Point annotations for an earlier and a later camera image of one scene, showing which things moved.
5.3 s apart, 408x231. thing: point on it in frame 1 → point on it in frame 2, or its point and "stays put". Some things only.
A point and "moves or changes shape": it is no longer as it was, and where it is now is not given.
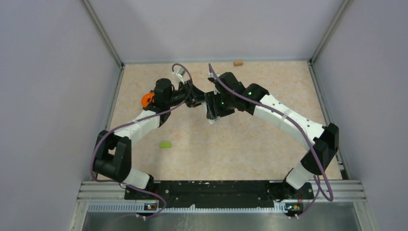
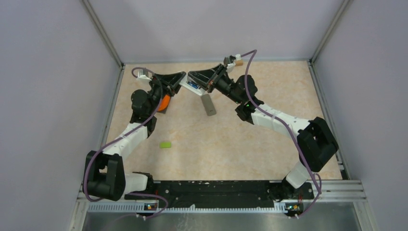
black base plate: x=211 y=195 stays put
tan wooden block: x=238 y=63 stays put
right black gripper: x=213 y=110 → x=209 y=79
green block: x=165 y=145 stays put
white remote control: x=204 y=105 moves or changes shape
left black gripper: x=195 y=99 → x=169 y=83
